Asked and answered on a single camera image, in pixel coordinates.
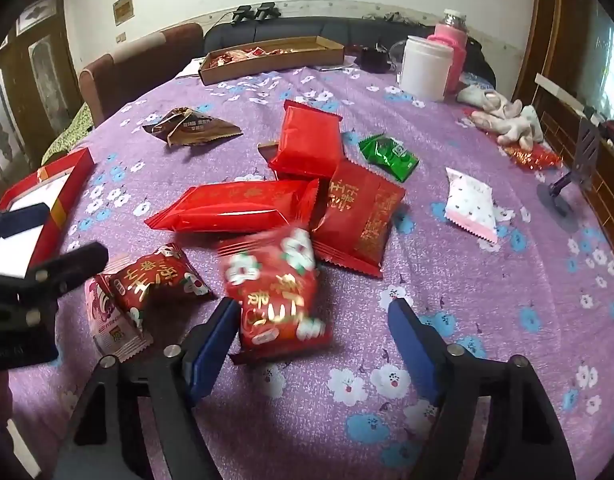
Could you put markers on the small red flowered snack packet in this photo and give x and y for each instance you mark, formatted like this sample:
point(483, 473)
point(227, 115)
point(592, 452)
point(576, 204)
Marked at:
point(157, 280)

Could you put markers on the green patterned blanket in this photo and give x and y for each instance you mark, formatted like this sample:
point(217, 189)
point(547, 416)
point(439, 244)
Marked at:
point(67, 137)

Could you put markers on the white pink-dotted snack packet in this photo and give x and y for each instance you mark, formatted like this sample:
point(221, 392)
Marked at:
point(469, 205)

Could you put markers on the black clamp device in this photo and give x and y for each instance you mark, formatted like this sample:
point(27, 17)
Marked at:
point(265, 11)
point(242, 14)

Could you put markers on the clear plastic container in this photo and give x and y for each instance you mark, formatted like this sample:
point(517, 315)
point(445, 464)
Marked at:
point(394, 57)

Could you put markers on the red tray box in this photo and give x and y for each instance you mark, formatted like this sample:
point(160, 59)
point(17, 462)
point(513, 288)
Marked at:
point(77, 167)

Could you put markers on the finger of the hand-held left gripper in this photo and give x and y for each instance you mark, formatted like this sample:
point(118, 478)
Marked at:
point(82, 260)
point(32, 214)

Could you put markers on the black leather sofa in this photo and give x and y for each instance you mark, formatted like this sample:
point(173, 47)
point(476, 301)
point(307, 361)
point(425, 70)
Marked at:
point(337, 35)

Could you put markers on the plain red snack packet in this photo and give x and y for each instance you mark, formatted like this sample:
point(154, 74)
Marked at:
point(307, 142)

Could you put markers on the red gold-lettered snack packet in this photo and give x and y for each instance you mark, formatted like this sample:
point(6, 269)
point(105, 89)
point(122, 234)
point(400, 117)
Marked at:
point(362, 220)

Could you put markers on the wall socket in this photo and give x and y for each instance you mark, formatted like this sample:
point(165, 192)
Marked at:
point(120, 37)

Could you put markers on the wooden glass doors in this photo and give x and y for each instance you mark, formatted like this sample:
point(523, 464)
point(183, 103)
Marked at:
point(47, 75)

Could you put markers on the large red flowered snack packet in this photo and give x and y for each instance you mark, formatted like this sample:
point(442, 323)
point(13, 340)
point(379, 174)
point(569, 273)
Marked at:
point(277, 300)

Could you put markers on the small wall plaque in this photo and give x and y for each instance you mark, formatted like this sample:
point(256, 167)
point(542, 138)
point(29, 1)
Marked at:
point(122, 9)

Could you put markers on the wooden framed mirror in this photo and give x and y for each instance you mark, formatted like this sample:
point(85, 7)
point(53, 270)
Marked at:
point(547, 20)

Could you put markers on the long red snack packet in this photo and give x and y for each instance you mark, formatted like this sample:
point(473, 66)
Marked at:
point(227, 207)

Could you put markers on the pink white striped snack packet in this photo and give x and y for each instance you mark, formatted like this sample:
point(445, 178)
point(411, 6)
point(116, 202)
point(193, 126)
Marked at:
point(109, 330)

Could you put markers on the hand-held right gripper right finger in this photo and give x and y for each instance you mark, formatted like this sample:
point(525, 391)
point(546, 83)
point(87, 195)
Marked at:
point(412, 350)

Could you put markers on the purple floral tablecloth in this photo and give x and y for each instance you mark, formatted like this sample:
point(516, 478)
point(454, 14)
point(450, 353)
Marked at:
point(487, 310)

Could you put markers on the white plastic jar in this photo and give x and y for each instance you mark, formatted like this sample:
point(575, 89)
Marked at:
point(427, 70)

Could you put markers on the brown gold snack packet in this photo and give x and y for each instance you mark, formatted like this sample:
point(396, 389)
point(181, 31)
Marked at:
point(202, 132)

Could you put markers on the white paper sheet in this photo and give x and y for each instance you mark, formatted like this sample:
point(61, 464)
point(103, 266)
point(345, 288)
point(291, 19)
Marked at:
point(189, 70)

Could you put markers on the brown armchair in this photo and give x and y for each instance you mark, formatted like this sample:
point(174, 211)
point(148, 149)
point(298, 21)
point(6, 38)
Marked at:
point(137, 70)

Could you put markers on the grey phone stand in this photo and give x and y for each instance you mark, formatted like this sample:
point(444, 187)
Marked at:
point(584, 150)

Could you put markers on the dark brown snack packet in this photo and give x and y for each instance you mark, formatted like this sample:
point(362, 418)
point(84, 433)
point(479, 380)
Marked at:
point(159, 125)

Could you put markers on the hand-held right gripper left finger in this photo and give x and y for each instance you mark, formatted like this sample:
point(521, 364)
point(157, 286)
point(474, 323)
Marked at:
point(212, 355)

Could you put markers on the pink sleeved bottle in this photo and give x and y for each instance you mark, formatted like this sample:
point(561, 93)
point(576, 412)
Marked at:
point(457, 45)

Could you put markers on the thin booklet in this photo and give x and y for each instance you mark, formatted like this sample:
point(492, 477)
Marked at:
point(332, 65)

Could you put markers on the long cardboard box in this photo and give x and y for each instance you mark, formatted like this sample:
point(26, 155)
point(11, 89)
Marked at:
point(267, 67)

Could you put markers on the green snack packet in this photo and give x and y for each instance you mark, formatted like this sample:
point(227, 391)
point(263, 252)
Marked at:
point(389, 157)

